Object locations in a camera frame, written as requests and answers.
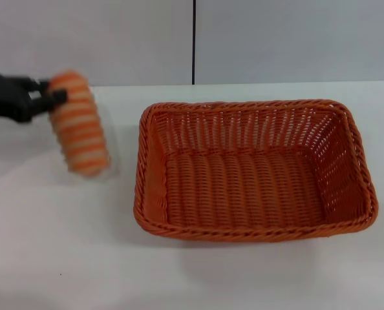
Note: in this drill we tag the orange woven plastic basket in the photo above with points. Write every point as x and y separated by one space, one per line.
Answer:
243 187

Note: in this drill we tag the orange white striped bread roll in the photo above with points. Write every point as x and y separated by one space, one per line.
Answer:
79 135

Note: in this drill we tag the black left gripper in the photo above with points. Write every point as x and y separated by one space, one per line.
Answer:
4 97

